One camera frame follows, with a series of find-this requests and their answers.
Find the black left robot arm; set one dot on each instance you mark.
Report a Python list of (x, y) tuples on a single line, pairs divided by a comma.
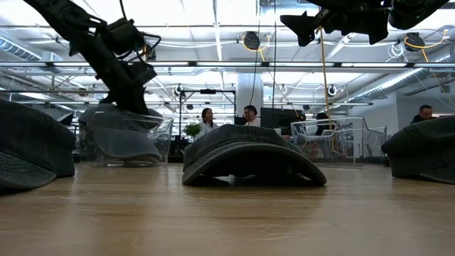
[(57, 14)]

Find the green potted plant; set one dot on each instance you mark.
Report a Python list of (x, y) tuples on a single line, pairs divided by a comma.
[(192, 130)]

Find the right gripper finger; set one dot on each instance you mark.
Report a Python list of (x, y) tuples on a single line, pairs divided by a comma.
[(300, 19), (302, 33)]

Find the clear plastic container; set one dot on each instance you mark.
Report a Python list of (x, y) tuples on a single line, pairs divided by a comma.
[(355, 142), (167, 142)]

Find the silver ventilation duct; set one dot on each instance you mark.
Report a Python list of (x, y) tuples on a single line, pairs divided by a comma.
[(398, 80), (17, 49)]

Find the long ceiling light strip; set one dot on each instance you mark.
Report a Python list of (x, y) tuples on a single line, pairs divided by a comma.
[(231, 64)]

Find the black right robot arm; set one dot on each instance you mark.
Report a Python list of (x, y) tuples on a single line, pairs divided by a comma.
[(412, 12)]

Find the black computer monitor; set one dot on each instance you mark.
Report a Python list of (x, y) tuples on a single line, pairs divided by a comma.
[(281, 119)]

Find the black stand frame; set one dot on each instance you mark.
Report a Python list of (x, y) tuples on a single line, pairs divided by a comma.
[(208, 91)]

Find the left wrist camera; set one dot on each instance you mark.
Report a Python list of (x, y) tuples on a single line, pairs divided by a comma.
[(142, 74)]

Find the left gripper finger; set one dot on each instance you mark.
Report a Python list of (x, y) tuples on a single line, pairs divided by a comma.
[(131, 101), (108, 99)]

